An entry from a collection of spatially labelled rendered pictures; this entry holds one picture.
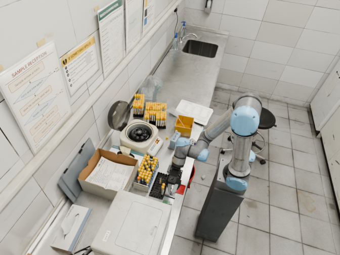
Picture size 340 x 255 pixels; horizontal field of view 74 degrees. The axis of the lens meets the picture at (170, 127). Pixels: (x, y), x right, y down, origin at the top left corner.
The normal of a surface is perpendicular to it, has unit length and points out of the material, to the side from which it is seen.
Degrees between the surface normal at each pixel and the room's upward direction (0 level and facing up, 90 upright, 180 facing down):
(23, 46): 90
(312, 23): 90
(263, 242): 0
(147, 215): 0
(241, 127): 81
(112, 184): 1
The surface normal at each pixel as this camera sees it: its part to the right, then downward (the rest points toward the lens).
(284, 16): -0.29, 0.67
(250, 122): -0.45, 0.50
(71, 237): 0.04, -0.71
